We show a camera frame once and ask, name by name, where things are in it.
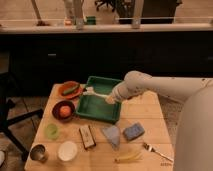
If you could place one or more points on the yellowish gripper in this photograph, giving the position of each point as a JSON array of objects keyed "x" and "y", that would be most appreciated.
[{"x": 110, "y": 100}]

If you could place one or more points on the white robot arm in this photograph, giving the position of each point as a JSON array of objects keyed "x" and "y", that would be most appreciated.
[{"x": 194, "y": 138}]

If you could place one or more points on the green plastic tray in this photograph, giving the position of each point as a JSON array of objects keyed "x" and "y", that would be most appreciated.
[{"x": 96, "y": 108}]

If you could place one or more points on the grey triangular cloth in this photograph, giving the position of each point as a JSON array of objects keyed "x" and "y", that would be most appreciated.
[{"x": 112, "y": 134}]

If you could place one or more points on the wooden table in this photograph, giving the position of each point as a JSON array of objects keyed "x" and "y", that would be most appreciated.
[{"x": 144, "y": 109}]

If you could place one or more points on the blue sponge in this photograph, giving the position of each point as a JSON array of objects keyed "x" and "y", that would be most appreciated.
[{"x": 133, "y": 132}]

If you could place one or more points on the green pickle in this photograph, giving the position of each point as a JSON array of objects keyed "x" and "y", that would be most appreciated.
[{"x": 70, "y": 90}]

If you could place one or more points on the orange plate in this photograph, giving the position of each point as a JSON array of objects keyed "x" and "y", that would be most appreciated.
[{"x": 67, "y": 85}]

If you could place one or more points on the orange fruit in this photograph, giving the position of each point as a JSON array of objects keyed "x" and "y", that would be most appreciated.
[{"x": 65, "y": 111}]

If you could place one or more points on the dark red bowl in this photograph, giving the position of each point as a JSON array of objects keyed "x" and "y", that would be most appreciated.
[{"x": 56, "y": 111}]

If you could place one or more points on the silver fork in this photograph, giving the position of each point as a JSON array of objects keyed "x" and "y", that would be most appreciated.
[{"x": 150, "y": 148}]

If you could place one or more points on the yellow banana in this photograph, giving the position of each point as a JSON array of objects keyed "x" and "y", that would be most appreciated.
[{"x": 129, "y": 157}]

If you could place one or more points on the small green cup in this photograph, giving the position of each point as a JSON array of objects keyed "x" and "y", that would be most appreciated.
[{"x": 52, "y": 132}]

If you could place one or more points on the white bowl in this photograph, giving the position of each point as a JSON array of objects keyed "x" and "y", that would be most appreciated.
[{"x": 67, "y": 151}]

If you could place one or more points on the metal cup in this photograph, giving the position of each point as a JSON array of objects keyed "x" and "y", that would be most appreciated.
[{"x": 39, "y": 153}]

